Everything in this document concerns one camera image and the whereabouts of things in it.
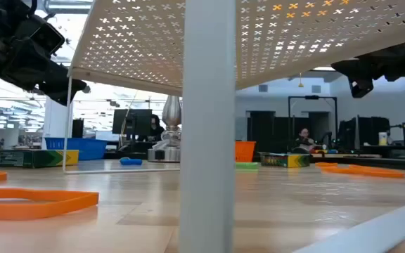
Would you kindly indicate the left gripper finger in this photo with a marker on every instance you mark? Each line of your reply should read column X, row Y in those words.
column 65, row 86
column 63, row 100

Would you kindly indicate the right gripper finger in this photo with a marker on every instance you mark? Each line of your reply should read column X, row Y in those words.
column 360, row 88
column 353, row 68

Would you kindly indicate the blue plastic basket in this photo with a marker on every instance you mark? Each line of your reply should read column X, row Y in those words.
column 83, row 149

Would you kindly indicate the green yellow crayon box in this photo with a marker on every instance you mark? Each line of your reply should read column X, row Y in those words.
column 37, row 159
column 287, row 161

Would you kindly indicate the blue rubber band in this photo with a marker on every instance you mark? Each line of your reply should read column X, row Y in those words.
column 130, row 161

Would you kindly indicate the orange plastic basket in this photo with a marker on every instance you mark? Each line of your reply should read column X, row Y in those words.
column 244, row 152

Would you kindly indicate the green rubber band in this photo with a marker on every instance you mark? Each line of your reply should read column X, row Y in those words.
column 246, row 166

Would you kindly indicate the black desk stand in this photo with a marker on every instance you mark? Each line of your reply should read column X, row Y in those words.
column 404, row 137

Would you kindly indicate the black round ceiling device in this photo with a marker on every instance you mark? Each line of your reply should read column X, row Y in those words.
column 86, row 89

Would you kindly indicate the white round column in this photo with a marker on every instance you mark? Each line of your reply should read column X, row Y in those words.
column 56, row 123

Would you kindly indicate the black upright box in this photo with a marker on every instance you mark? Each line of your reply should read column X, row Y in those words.
column 77, row 128

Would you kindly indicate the black monitor bank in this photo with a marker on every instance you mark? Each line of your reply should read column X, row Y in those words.
column 367, row 130

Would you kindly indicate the yellow ceiling pendant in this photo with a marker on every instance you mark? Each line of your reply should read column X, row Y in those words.
column 300, row 84

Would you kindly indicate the white yellow container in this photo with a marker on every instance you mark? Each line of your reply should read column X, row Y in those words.
column 383, row 139

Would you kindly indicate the black background monitor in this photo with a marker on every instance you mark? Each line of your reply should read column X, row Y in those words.
column 132, row 121

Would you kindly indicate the person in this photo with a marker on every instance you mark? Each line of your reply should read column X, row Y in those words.
column 156, row 126
column 304, row 135

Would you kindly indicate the silver lamp with white shade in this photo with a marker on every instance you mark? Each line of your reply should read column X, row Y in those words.
column 171, row 112

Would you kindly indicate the white perforated metal shelf riser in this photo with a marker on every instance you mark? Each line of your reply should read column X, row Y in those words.
column 209, row 105

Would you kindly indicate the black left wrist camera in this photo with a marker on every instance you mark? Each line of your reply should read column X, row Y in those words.
column 48, row 35

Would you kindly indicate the black gantry frame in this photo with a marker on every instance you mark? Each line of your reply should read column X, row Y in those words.
column 312, row 97

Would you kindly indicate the black aluminium table frame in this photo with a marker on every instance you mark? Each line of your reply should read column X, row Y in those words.
column 382, row 163

